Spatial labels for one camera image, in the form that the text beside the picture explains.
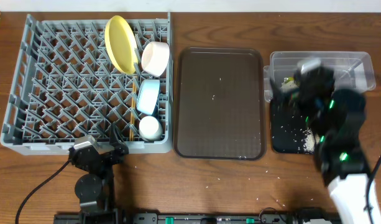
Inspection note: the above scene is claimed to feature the food wrapper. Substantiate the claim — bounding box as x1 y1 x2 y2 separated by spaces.
281 77 298 91

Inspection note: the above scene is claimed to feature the wooden chopstick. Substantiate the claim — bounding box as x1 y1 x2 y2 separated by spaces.
132 93 137 135
129 81 137 141

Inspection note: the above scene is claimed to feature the pale green cup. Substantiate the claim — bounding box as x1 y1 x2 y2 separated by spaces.
139 116 162 142

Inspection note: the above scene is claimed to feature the light blue bowl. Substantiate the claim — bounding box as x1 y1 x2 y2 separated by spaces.
136 80 160 116

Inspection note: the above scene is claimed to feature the yellow round plate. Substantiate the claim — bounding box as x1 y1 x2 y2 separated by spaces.
104 16 138 75

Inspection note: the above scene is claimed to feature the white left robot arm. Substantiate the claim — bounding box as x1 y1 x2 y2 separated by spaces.
68 124 129 213

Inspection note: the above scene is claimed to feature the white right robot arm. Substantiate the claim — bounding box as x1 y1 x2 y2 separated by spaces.
270 65 381 223

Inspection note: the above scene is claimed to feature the black waste tray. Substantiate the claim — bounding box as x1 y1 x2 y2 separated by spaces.
270 100 319 154

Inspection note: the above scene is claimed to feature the pile of rice waste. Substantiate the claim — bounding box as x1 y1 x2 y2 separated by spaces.
303 128 316 154

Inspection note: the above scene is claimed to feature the clear plastic bin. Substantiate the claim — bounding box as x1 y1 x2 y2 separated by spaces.
264 51 376 102

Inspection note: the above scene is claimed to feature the grey plastic dish rack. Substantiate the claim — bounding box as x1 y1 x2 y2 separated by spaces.
0 16 173 155

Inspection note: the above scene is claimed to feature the dark brown serving tray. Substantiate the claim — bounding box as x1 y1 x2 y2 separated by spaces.
174 47 267 161

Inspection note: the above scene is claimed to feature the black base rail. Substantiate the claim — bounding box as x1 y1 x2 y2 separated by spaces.
53 207 342 224

